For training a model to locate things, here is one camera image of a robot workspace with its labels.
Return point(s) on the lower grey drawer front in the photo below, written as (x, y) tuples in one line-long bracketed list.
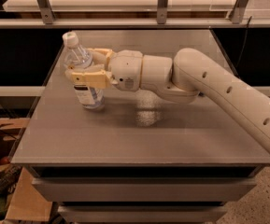
[(140, 214)]

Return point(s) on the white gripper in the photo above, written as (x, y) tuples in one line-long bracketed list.
[(125, 69)]

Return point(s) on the grey drawer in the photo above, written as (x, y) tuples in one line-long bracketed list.
[(143, 190), (140, 214)]

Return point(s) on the clear plastic water bottle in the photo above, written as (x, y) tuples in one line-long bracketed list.
[(77, 59)]

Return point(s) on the brown cardboard box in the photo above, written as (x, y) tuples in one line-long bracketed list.
[(27, 204)]

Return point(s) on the upper grey drawer front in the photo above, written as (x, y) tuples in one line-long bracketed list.
[(143, 190)]

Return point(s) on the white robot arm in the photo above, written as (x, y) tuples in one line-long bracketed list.
[(179, 80)]

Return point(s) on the metal shelf rail frame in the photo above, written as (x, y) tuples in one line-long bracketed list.
[(94, 14)]

